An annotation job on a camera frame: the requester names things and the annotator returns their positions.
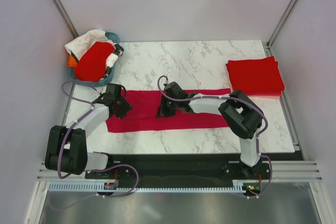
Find magenta t shirt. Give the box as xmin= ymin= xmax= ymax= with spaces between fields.
xmin=106 ymin=90 xmax=228 ymax=133

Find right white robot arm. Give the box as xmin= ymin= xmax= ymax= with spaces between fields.
xmin=156 ymin=82 xmax=268 ymax=179

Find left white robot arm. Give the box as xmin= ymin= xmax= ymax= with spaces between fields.
xmin=45 ymin=83 xmax=132 ymax=179

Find red t shirt in basket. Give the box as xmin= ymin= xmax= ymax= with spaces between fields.
xmin=74 ymin=42 xmax=115 ymax=82

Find black white garment in basket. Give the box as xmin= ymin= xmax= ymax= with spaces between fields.
xmin=104 ymin=44 xmax=124 ymax=78

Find orange garment in basket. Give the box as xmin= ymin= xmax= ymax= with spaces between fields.
xmin=67 ymin=55 xmax=78 ymax=68

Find teal laundry basket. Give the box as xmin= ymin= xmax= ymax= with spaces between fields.
xmin=68 ymin=31 xmax=120 ymax=87

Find white t shirt in basket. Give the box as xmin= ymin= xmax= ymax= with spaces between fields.
xmin=65 ymin=29 xmax=108 ymax=60

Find folded red t shirt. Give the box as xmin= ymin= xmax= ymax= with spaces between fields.
xmin=226 ymin=56 xmax=285 ymax=94

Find folded orange t shirt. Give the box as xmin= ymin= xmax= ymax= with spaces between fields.
xmin=246 ymin=91 xmax=282 ymax=97

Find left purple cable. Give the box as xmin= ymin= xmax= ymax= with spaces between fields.
xmin=57 ymin=81 xmax=139 ymax=200

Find purple cable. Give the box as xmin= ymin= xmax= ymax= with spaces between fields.
xmin=156 ymin=76 xmax=272 ymax=200
xmin=57 ymin=81 xmax=139 ymax=200

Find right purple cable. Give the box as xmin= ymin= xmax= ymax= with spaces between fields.
xmin=156 ymin=76 xmax=272 ymax=200

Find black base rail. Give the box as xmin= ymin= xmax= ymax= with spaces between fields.
xmin=85 ymin=154 xmax=270 ymax=188

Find white slotted cable duct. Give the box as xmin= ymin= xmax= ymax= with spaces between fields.
xmin=47 ymin=180 xmax=263 ymax=193

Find left aluminium frame post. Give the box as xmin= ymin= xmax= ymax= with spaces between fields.
xmin=52 ymin=0 xmax=78 ymax=38

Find aluminium frame post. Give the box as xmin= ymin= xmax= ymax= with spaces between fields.
xmin=265 ymin=0 xmax=299 ymax=49
xmin=52 ymin=0 xmax=78 ymax=38

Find right aluminium frame post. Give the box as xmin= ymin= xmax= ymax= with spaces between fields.
xmin=265 ymin=0 xmax=299 ymax=49

